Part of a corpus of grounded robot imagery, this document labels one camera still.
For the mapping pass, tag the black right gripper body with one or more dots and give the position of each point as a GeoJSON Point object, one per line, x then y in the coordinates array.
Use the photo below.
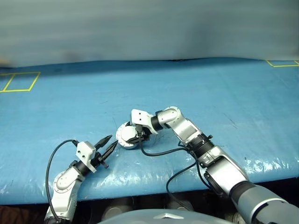
{"type": "Point", "coordinates": [144, 135]}

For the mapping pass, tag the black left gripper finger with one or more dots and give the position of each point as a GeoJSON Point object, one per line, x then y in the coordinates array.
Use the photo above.
{"type": "Point", "coordinates": [104, 142]}
{"type": "Point", "coordinates": [111, 150]}

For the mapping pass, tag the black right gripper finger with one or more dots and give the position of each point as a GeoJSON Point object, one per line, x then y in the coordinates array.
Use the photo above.
{"type": "Point", "coordinates": [134, 140]}

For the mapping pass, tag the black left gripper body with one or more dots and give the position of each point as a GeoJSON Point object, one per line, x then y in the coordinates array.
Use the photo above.
{"type": "Point", "coordinates": [100, 160]}

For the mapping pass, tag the round silver white object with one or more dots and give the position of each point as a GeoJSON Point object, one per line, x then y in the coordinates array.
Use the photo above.
{"type": "Point", "coordinates": [119, 136]}

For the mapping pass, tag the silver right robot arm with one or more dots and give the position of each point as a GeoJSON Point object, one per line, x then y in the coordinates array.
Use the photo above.
{"type": "Point", "coordinates": [187, 128]}

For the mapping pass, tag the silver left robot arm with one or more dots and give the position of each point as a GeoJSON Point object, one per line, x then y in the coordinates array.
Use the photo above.
{"type": "Point", "coordinates": [63, 182]}

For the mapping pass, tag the dark rounded shape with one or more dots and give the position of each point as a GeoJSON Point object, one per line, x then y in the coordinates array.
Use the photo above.
{"type": "Point", "coordinates": [180, 205]}
{"type": "Point", "coordinates": [115, 208]}

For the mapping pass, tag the grey robot torso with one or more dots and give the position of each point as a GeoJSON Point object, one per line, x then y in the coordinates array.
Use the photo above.
{"type": "Point", "coordinates": [140, 218]}

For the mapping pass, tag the yellow tape double square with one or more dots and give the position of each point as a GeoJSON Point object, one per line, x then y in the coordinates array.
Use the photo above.
{"type": "Point", "coordinates": [18, 90]}

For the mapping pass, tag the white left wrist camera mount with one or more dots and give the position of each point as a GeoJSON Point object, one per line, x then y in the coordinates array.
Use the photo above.
{"type": "Point", "coordinates": [84, 151]}

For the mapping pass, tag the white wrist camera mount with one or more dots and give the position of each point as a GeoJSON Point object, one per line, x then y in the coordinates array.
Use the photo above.
{"type": "Point", "coordinates": [84, 151]}
{"type": "Point", "coordinates": [139, 116]}

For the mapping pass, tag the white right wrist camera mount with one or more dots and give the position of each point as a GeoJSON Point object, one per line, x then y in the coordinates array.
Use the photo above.
{"type": "Point", "coordinates": [139, 116]}

